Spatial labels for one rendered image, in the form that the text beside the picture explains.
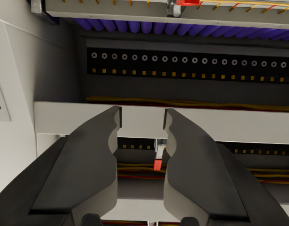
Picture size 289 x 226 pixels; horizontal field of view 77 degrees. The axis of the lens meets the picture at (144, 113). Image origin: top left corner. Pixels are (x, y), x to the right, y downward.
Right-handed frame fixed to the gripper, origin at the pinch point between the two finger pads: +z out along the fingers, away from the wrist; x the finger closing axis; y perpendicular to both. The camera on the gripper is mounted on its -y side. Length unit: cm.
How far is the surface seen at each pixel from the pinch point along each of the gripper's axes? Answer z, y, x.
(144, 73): 25.0, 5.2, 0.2
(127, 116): 10.1, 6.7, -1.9
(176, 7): 10.9, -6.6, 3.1
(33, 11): 13.5, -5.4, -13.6
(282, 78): 25.1, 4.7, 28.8
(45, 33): 17.2, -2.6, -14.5
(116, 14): 14.2, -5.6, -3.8
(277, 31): 18.9, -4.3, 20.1
